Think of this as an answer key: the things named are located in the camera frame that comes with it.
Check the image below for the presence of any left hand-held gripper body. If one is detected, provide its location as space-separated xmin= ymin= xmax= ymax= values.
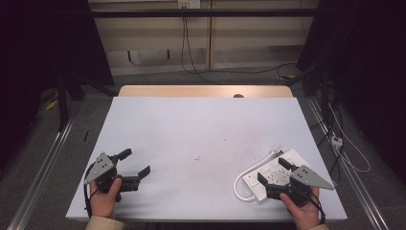
xmin=83 ymin=151 xmax=142 ymax=195

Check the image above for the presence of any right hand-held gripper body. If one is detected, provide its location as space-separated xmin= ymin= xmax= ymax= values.
xmin=265 ymin=164 xmax=335 ymax=205

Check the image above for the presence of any white power strip cable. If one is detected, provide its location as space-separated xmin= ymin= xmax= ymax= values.
xmin=233 ymin=145 xmax=284 ymax=202

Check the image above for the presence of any person's right hand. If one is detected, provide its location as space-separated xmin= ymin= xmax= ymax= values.
xmin=279 ymin=186 xmax=322 ymax=230

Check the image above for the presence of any person's left hand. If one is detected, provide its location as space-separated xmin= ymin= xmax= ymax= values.
xmin=88 ymin=177 xmax=124 ymax=220

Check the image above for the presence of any white table cover sheet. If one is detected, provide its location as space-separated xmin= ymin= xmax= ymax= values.
xmin=65 ymin=96 xmax=349 ymax=223

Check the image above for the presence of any black metal stand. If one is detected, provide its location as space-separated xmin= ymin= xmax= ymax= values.
xmin=319 ymin=61 xmax=331 ymax=124

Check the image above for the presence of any black curtain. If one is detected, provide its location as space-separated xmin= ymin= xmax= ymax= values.
xmin=0 ymin=0 xmax=115 ymax=173
xmin=296 ymin=0 xmax=406 ymax=185

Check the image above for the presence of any black horizontal metal bar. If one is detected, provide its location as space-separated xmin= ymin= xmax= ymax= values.
xmin=90 ymin=8 xmax=321 ymax=19

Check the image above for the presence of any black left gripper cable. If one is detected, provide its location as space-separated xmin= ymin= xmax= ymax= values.
xmin=82 ymin=161 xmax=99 ymax=219

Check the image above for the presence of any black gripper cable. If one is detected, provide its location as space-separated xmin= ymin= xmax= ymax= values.
xmin=82 ymin=161 xmax=99 ymax=219
xmin=291 ymin=185 xmax=327 ymax=225

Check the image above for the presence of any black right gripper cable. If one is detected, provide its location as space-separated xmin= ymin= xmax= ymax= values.
xmin=291 ymin=185 xmax=327 ymax=225

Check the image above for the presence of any aluminium floor rail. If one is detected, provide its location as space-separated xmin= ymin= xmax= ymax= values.
xmin=7 ymin=117 xmax=77 ymax=230
xmin=306 ymin=95 xmax=391 ymax=230

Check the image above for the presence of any thin white floor cable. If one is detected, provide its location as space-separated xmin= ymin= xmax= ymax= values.
xmin=327 ymin=103 xmax=372 ymax=174

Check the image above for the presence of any black floor cable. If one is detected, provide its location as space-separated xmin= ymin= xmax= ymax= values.
xmin=204 ymin=62 xmax=299 ymax=77

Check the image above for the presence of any black hanging cable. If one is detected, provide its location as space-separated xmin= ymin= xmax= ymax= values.
xmin=180 ymin=16 xmax=222 ymax=85

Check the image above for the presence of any white wall socket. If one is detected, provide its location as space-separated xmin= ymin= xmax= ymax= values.
xmin=177 ymin=0 xmax=202 ymax=10

